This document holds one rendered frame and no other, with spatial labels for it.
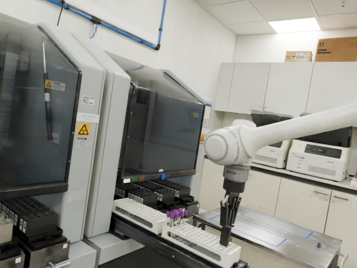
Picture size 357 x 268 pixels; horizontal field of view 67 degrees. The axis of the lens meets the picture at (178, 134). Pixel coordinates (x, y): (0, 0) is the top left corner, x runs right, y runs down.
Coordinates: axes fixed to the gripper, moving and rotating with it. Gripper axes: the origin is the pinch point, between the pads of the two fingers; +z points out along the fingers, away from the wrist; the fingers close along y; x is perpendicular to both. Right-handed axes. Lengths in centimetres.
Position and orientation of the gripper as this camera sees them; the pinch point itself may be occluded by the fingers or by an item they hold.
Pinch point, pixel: (225, 235)
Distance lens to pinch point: 104.7
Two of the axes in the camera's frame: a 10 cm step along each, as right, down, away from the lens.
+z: -1.5, 9.9, 0.5
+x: 7.9, 1.6, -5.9
